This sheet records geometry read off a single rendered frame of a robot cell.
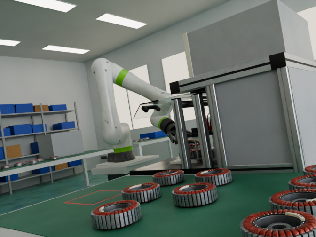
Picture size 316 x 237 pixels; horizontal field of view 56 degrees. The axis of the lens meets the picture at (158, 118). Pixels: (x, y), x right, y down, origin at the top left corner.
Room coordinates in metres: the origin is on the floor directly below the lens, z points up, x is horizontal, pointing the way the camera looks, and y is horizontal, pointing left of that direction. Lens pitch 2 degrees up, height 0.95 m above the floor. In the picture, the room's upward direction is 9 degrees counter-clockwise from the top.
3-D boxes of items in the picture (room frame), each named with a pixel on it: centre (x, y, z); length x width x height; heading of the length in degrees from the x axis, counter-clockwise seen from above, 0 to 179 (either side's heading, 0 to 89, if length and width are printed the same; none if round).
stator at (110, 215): (0.68, 0.13, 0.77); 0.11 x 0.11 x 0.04
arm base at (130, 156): (2.00, 0.31, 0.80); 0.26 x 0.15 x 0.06; 58
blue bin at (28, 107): (7.16, 3.25, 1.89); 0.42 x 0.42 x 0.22; 51
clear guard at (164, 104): (1.34, -0.09, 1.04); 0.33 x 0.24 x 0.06; 51
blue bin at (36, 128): (7.40, 3.05, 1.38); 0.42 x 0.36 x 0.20; 49
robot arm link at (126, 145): (1.95, 0.26, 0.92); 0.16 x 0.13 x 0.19; 170
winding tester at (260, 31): (1.28, -0.44, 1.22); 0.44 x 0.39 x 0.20; 141
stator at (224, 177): (0.93, -0.14, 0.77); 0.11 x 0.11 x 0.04
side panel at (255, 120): (0.99, -0.31, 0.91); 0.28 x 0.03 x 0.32; 51
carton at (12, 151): (6.85, 3.51, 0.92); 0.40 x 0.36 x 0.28; 51
